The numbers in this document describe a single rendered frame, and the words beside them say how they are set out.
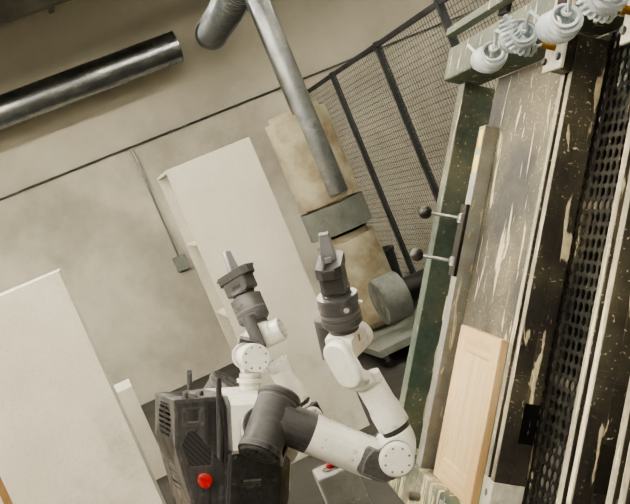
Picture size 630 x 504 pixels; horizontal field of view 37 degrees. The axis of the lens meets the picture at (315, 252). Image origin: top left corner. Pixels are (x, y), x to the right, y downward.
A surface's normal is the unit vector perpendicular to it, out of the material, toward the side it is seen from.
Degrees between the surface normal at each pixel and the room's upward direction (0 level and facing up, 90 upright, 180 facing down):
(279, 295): 90
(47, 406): 90
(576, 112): 90
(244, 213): 90
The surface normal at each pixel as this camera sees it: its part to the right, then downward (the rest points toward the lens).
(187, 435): 0.36, -0.06
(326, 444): 0.06, 0.08
